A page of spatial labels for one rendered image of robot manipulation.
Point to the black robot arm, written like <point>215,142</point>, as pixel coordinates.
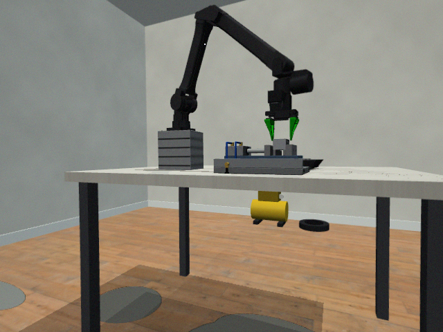
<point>282,67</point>

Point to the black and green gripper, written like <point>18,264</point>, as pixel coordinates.
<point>285,115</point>

